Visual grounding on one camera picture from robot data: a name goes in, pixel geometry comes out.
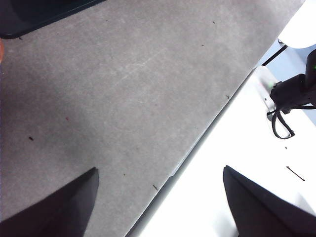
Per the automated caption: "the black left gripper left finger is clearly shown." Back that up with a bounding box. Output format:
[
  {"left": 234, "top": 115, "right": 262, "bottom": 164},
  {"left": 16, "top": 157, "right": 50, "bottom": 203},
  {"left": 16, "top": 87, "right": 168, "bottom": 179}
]
[{"left": 0, "top": 167, "right": 100, "bottom": 237}]

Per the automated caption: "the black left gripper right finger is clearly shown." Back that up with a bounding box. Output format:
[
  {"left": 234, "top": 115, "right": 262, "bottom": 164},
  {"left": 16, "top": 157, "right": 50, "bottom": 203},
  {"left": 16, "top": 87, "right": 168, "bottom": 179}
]
[{"left": 223, "top": 165, "right": 316, "bottom": 237}]

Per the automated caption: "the thin black hairpin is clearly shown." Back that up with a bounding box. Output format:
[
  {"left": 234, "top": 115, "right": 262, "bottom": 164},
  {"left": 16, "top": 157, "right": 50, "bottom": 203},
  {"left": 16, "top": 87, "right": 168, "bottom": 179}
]
[{"left": 286, "top": 165, "right": 306, "bottom": 182}]

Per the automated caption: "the white seat with black leg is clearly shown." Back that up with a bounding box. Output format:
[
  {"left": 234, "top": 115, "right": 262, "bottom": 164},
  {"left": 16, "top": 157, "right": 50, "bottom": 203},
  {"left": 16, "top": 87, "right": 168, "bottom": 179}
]
[{"left": 261, "top": 0, "right": 316, "bottom": 67}]

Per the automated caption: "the dark green rectangular tray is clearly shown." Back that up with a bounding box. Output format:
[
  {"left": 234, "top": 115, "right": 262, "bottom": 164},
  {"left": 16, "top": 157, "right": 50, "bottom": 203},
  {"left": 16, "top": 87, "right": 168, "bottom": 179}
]
[{"left": 0, "top": 0, "right": 107, "bottom": 40}]

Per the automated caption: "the black looped cable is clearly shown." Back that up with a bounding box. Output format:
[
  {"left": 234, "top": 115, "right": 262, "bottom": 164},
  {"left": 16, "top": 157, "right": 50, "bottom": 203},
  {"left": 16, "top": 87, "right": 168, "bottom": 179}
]
[{"left": 266, "top": 108, "right": 296, "bottom": 140}]

